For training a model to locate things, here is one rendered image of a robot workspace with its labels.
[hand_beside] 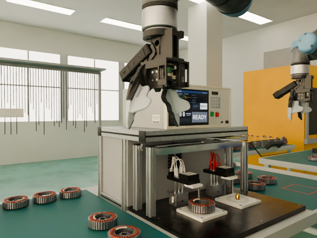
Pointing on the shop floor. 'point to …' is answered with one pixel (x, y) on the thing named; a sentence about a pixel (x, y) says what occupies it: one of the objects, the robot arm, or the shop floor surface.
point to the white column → (205, 45)
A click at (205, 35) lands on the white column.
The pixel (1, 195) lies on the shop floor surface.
